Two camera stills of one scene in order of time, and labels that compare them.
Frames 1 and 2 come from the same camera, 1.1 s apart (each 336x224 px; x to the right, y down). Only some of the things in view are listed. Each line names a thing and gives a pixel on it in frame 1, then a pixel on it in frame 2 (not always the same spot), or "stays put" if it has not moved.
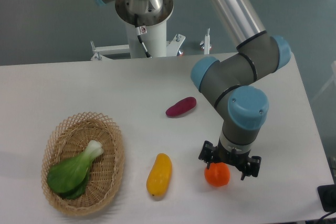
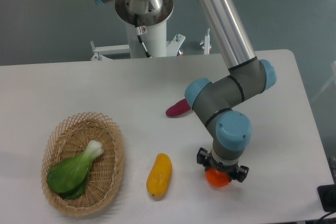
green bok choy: [69, 176] stays put
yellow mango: [159, 178] stays put
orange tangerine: [218, 174] stays put
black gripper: [239, 160] -> [206, 159]
